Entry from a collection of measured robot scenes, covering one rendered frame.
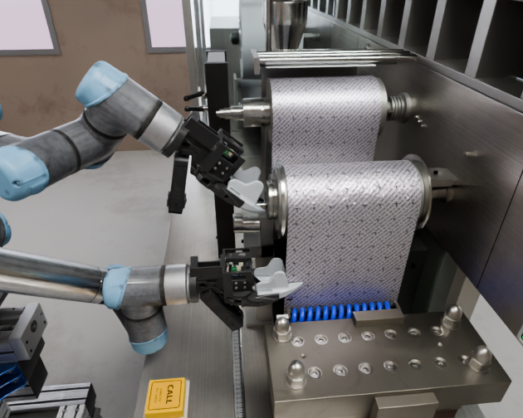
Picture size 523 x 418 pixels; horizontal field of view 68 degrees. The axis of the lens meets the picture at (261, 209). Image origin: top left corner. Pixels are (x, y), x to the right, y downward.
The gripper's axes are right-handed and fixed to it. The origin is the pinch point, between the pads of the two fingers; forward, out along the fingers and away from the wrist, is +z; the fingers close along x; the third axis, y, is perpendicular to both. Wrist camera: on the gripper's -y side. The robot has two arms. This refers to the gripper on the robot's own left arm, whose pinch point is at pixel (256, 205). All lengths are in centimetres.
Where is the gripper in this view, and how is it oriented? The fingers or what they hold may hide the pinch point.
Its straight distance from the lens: 74.2
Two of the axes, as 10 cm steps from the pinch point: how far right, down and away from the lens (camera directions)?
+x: -0.9, -5.2, 8.5
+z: 7.6, 5.1, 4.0
